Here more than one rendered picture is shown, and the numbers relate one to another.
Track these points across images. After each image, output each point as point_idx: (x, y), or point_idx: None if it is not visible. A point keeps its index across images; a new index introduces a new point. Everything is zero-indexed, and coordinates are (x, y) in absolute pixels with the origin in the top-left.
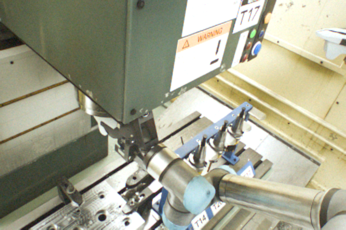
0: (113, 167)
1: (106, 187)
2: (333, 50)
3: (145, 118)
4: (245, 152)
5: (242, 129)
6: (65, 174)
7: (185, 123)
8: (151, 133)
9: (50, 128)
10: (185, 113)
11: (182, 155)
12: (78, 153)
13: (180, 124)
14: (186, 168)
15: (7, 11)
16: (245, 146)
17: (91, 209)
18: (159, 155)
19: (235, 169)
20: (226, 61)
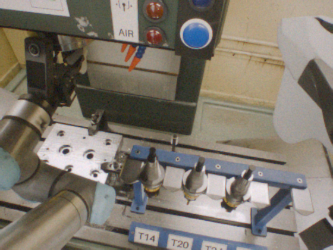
0: (153, 136)
1: (116, 140)
2: (292, 106)
3: (33, 57)
4: (284, 237)
5: (247, 195)
6: (146, 123)
7: (255, 156)
8: (38, 80)
9: (135, 75)
10: (282, 152)
11: (141, 156)
12: (160, 113)
13: (250, 153)
14: (5, 132)
15: None
16: (296, 233)
17: (90, 144)
18: (16, 102)
19: (248, 239)
20: (88, 16)
